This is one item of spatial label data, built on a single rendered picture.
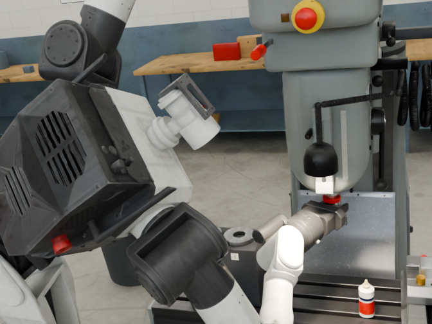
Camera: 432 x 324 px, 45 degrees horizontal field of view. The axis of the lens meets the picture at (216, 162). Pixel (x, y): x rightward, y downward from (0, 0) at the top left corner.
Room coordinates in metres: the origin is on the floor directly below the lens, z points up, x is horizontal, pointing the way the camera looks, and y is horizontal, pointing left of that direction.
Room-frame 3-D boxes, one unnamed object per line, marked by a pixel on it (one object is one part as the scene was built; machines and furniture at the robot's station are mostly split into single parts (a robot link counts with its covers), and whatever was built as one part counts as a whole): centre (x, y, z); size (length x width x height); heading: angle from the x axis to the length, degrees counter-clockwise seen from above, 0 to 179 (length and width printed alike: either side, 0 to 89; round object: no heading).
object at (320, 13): (1.00, -0.21, 1.76); 0.06 x 0.02 x 0.06; 70
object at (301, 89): (1.21, -0.29, 1.47); 0.21 x 0.19 x 0.32; 70
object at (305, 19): (0.97, -0.20, 1.76); 0.04 x 0.03 x 0.04; 70
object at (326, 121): (1.11, -0.25, 1.45); 0.04 x 0.04 x 0.21; 70
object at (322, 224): (1.15, -0.22, 1.23); 0.13 x 0.12 x 0.10; 45
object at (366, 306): (1.13, -0.35, 1.00); 0.04 x 0.04 x 0.11
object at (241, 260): (1.31, 0.01, 1.04); 0.22 x 0.12 x 0.20; 69
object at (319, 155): (1.01, -0.22, 1.47); 0.07 x 0.07 x 0.06
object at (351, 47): (1.25, -0.30, 1.68); 0.34 x 0.24 x 0.10; 160
